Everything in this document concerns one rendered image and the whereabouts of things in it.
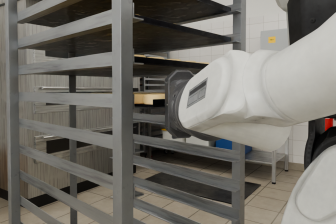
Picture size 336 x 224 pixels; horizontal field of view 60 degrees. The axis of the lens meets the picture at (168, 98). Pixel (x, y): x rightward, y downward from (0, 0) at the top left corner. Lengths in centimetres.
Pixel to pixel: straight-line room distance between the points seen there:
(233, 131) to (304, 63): 13
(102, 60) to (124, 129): 18
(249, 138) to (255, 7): 417
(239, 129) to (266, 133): 3
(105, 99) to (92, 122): 255
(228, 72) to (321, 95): 8
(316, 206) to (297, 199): 3
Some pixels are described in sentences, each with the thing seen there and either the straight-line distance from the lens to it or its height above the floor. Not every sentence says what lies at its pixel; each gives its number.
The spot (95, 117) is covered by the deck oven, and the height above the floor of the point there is 77.
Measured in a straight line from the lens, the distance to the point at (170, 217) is 118.
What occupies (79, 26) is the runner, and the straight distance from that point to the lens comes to 77.
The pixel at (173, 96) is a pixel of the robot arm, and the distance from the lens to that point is 43.
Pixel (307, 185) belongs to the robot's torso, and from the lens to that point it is 54.
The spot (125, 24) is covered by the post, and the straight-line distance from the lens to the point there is 58.
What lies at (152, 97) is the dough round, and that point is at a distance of 59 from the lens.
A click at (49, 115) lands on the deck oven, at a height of 83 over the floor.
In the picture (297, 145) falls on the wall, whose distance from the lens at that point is 425.
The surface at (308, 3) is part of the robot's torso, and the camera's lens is 51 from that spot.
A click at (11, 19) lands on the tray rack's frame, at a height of 131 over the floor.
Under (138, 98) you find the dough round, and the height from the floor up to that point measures 106.
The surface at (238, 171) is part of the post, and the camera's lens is 95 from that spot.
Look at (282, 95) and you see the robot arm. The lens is 25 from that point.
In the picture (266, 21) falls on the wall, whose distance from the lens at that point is 438.
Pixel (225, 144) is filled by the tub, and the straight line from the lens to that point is 385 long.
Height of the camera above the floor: 108
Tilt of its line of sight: 2 degrees down
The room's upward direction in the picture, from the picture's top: straight up
